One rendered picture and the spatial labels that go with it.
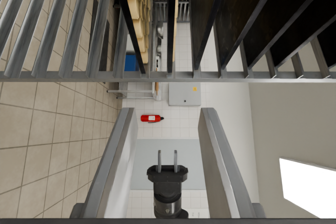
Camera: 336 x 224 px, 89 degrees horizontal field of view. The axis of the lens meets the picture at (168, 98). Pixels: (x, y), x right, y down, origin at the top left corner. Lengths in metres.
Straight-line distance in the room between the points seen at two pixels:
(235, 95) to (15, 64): 3.91
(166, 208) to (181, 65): 3.74
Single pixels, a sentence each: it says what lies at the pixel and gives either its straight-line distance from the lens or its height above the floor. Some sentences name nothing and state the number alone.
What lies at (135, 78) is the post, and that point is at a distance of 0.61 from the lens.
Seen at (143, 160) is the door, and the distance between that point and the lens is 3.94.
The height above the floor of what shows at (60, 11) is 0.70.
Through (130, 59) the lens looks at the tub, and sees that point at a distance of 3.57.
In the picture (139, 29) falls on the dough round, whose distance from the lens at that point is 0.46.
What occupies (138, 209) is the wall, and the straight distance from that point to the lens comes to 4.17.
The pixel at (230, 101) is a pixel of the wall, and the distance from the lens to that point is 4.14.
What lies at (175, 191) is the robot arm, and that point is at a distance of 0.58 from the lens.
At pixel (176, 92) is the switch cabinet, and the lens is 3.73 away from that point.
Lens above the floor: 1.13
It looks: level
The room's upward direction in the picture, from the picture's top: 90 degrees clockwise
